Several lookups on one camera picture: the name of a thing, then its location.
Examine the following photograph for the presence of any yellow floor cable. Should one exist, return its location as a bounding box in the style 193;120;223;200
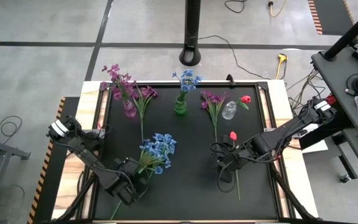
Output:
267;0;288;18

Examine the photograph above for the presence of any blue artificial flower bunch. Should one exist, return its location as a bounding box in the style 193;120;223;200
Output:
110;133;177;220
172;68;203;102

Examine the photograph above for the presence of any red artificial tulip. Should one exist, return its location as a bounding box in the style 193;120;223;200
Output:
236;95;252;111
229;130;241;202

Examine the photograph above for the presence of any yellow power plug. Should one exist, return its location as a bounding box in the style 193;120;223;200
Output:
275;53;289;80

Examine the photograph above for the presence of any black slanted pole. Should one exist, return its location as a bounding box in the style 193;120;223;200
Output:
323;2;358;62

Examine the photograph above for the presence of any purple glass vase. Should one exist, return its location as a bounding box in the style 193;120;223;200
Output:
122;99;138;119

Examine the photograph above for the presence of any green glass vase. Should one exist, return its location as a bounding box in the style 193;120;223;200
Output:
174;95;188;116

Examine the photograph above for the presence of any black camera stand pole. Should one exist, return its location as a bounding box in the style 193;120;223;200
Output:
178;0;202;67

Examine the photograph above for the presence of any white paper sheet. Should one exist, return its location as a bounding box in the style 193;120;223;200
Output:
300;123;329;154

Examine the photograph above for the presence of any black floor cable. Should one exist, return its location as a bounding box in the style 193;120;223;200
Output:
197;34;272;80

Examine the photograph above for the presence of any black mat with striped edge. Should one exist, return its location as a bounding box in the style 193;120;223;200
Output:
308;0;357;36
26;96;82;224

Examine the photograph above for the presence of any black table border frame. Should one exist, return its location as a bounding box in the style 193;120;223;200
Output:
91;81;287;222

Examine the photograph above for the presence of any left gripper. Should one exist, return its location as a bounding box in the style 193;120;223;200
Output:
106;172;139;207

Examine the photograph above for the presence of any clear glass vase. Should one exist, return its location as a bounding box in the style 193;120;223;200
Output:
221;100;238;121

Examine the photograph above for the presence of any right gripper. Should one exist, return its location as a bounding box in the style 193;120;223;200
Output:
210;135;256;167

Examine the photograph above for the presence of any grey metal stand leg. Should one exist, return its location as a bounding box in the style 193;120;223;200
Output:
0;124;32;224

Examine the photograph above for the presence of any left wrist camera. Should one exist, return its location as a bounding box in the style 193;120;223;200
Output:
113;157;140;175

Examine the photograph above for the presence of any purple artificial flower bunch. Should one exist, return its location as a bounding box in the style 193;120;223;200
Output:
200;90;229;142
100;63;136;103
134;85;159;142

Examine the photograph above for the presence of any black diagonal frame strut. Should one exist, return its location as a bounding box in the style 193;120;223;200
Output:
270;169;318;222
56;172;98;222

